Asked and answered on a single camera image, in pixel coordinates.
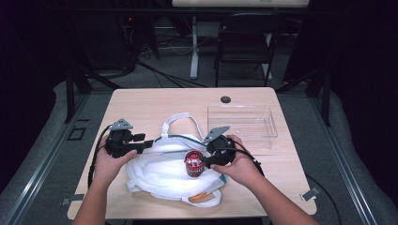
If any grey tape piece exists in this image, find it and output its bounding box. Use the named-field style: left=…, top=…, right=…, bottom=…
left=299, top=187, right=321, bottom=202
left=60, top=193, right=85, bottom=206

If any black folding chair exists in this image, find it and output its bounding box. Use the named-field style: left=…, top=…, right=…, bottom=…
left=214, top=12, right=285, bottom=88

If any white patterned tote bag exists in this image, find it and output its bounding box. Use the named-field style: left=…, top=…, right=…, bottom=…
left=126, top=112, right=228, bottom=209

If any clear plastic box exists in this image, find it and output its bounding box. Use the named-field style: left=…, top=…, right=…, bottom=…
left=207, top=104, right=279, bottom=149

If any black metal stand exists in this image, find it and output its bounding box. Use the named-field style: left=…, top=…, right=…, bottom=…
left=275, top=66, right=332, bottom=128
left=64, top=60, right=122, bottom=125

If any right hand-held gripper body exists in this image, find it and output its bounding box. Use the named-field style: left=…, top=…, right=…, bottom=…
left=203, top=126, right=237, bottom=167

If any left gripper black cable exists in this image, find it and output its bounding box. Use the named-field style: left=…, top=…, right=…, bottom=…
left=87, top=125, right=114, bottom=189

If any person's right hand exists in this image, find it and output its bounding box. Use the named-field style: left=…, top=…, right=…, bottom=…
left=210, top=134, right=264, bottom=188

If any red can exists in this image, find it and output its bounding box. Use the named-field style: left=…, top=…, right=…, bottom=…
left=183, top=150, right=206, bottom=178

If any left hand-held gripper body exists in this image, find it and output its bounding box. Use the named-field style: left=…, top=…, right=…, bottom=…
left=104, top=118, right=139, bottom=158

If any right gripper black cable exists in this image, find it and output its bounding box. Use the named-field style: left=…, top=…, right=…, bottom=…
left=219, top=141, right=266, bottom=178

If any white desk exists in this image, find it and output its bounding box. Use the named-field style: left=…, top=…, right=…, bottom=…
left=171, top=0, right=311, bottom=81

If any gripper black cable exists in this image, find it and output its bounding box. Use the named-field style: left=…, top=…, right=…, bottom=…
left=219, top=141, right=266, bottom=178
left=87, top=125, right=114, bottom=189

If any person's left hand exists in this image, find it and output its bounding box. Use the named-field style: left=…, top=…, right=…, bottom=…
left=93, top=145, right=138, bottom=188

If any thick black floor cable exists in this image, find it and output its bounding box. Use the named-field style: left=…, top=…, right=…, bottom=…
left=136, top=60, right=208, bottom=89

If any metal floor rail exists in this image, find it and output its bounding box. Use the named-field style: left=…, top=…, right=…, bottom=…
left=0, top=93, right=92, bottom=225
left=308, top=93, right=379, bottom=225

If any black cable on floor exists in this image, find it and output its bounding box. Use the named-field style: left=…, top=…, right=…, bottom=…
left=304, top=173, right=345, bottom=225

